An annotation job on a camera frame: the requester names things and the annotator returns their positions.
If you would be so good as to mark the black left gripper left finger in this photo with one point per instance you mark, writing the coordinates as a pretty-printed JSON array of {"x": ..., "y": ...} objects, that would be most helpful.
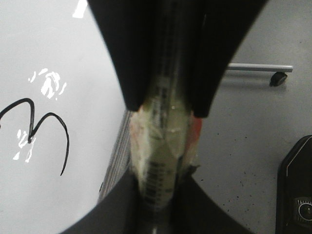
[{"x": 127, "y": 27}]

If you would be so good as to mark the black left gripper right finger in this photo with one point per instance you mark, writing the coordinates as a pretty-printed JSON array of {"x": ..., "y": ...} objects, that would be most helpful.
[{"x": 224, "y": 24}]

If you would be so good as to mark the black whiteboard marker with tape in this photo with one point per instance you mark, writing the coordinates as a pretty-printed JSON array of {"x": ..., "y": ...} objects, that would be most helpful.
[{"x": 160, "y": 128}]

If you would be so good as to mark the grey metal stand leg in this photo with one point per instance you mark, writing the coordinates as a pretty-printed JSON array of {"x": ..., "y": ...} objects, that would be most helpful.
[{"x": 259, "y": 67}]

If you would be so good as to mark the black caster wheel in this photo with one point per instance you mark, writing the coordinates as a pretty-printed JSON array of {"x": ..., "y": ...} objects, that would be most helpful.
[{"x": 277, "y": 79}]

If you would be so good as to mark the black device with dial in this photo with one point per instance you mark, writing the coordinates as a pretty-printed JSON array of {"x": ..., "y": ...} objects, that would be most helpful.
[{"x": 294, "y": 190}]

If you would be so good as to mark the white whiteboard with grey frame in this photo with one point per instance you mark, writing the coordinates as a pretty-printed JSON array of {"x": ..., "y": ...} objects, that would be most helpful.
[{"x": 52, "y": 52}]

